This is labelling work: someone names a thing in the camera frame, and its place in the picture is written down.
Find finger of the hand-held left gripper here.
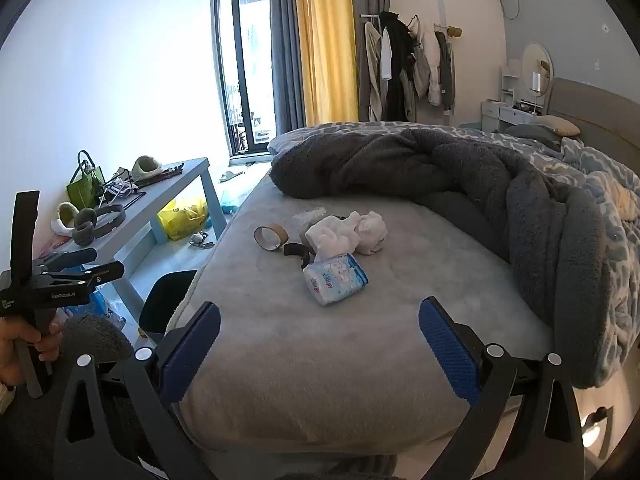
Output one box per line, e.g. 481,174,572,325
42,261,126,289
32,247,98,273

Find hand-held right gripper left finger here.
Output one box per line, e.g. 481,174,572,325
52,301,221,480

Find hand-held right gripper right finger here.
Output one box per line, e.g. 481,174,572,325
417,296,586,480

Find dark trash bin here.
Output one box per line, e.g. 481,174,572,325
139,270,198,337

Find blue white tissue packet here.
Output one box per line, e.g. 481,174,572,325
303,253,370,307

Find black tape roll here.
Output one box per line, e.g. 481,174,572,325
283,242,312,267

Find brown cardboard tape roll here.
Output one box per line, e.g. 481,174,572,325
253,225,290,252

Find clear plastic wrapper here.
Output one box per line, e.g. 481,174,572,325
291,206,328,228

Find person's left hand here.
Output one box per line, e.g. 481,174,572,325
0,317,64,386

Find red paper packets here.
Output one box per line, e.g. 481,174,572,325
40,237,68,261

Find blue printed package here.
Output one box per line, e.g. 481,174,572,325
75,285,126,328

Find grey headphones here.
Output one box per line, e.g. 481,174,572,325
71,203,126,247

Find green fluffy slipper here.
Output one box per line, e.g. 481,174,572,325
132,156,163,181
52,201,81,236

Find person's grey fluffy clothing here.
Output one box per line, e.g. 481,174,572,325
0,312,166,480

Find green felt bag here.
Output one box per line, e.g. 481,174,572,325
66,150,107,208

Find yellow plastic bag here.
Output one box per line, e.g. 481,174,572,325
157,197,208,241

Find light blue table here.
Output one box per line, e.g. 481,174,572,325
42,157,228,323

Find dark wooden stick bundle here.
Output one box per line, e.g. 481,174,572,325
137,165,183,188

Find bed with grey sheet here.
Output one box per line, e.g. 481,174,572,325
165,122,640,461

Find teal plush toy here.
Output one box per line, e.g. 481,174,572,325
220,192,248,216

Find grey fleece patterned blanket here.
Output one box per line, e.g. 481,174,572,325
267,121,640,389

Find grey pillow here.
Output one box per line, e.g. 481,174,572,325
502,124,562,151

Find white dressing table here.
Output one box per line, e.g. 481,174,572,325
481,60,538,133

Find beige pillow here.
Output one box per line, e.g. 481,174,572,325
532,115,582,137

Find glass balcony door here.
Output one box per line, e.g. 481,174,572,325
212,0,278,156

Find grey coat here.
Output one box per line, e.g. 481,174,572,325
434,30,457,113

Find white jacket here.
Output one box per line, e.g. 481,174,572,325
412,20,443,106

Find grey padded headboard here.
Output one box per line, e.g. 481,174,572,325
547,77,640,161

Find beige coat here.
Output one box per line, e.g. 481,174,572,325
364,21,385,122

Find white shirt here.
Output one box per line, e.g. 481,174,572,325
380,27,393,82

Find round mirror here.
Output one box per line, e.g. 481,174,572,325
521,42,553,81

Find black coat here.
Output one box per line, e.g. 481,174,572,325
378,10,418,123

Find yellow curtain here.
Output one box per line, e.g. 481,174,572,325
292,0,360,126

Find white clothes rack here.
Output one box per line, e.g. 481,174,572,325
360,12,463,123

